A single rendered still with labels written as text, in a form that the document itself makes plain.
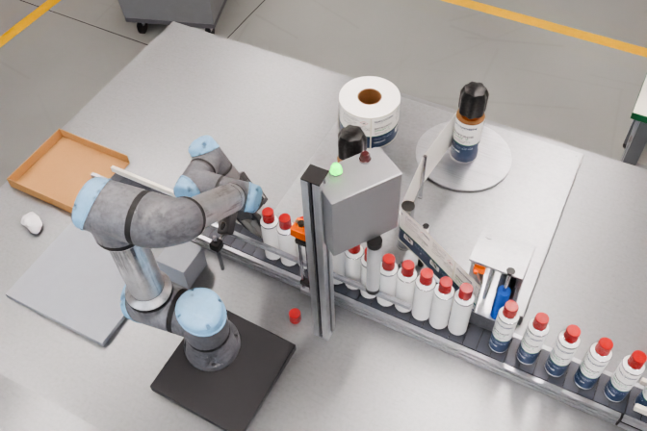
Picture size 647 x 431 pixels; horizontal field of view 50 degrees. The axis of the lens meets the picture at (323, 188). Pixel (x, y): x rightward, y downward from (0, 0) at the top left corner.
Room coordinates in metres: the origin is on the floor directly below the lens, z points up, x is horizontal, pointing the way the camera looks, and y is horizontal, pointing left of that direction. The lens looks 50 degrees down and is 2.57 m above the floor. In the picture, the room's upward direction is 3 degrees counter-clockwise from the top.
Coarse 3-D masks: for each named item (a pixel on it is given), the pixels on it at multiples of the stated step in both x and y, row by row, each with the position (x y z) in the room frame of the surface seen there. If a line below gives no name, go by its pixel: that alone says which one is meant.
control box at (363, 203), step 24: (360, 168) 0.96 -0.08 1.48; (384, 168) 0.96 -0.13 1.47; (336, 192) 0.90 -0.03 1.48; (360, 192) 0.90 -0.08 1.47; (384, 192) 0.92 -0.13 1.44; (336, 216) 0.87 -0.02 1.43; (360, 216) 0.90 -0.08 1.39; (384, 216) 0.92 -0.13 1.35; (336, 240) 0.87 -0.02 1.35; (360, 240) 0.90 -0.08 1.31
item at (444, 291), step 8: (440, 280) 0.92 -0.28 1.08; (448, 280) 0.92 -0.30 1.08; (440, 288) 0.90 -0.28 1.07; (448, 288) 0.90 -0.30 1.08; (440, 296) 0.89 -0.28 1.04; (448, 296) 0.89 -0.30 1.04; (432, 304) 0.91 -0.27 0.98; (440, 304) 0.89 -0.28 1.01; (448, 304) 0.89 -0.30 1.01; (432, 312) 0.90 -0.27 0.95; (440, 312) 0.89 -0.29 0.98; (448, 312) 0.89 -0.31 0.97; (432, 320) 0.90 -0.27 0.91; (440, 320) 0.89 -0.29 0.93; (448, 320) 0.90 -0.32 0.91; (440, 328) 0.89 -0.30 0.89
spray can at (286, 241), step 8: (280, 216) 1.14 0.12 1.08; (288, 216) 1.14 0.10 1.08; (280, 224) 1.13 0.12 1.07; (288, 224) 1.13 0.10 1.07; (280, 232) 1.12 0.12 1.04; (288, 232) 1.12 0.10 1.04; (280, 240) 1.12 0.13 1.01; (288, 240) 1.11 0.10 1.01; (280, 248) 1.12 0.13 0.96; (288, 248) 1.11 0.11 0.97; (296, 248) 1.13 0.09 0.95; (280, 256) 1.13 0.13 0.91; (296, 256) 1.12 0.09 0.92; (288, 264) 1.11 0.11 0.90; (296, 264) 1.12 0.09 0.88
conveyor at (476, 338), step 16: (112, 176) 1.50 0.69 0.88; (160, 192) 1.42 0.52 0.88; (240, 224) 1.28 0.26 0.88; (224, 240) 1.22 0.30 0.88; (240, 240) 1.22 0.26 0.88; (256, 240) 1.22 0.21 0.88; (256, 256) 1.16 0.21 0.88; (304, 272) 1.09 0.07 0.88; (336, 288) 1.04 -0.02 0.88; (368, 304) 0.98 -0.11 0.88; (416, 320) 0.92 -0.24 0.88; (448, 336) 0.87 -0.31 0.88; (464, 336) 0.87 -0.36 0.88; (480, 336) 0.87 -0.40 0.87; (480, 352) 0.82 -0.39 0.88; (512, 352) 0.81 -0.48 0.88; (544, 352) 0.81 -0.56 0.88; (528, 368) 0.76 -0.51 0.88; (544, 368) 0.76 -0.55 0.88; (576, 368) 0.76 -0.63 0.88; (560, 384) 0.72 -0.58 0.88; (592, 400) 0.68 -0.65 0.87; (608, 400) 0.67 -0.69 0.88; (624, 400) 0.67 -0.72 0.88
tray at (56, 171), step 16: (48, 144) 1.69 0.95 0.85; (64, 144) 1.70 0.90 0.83; (80, 144) 1.70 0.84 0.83; (96, 144) 1.66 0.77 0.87; (32, 160) 1.62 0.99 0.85; (48, 160) 1.63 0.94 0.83; (64, 160) 1.63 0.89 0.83; (80, 160) 1.63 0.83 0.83; (96, 160) 1.62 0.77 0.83; (112, 160) 1.62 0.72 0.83; (128, 160) 1.60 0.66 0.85; (16, 176) 1.55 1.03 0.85; (32, 176) 1.56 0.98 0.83; (48, 176) 1.56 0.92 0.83; (64, 176) 1.55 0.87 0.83; (80, 176) 1.55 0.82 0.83; (32, 192) 1.47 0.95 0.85; (48, 192) 1.49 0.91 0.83; (64, 192) 1.48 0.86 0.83; (64, 208) 1.41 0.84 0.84
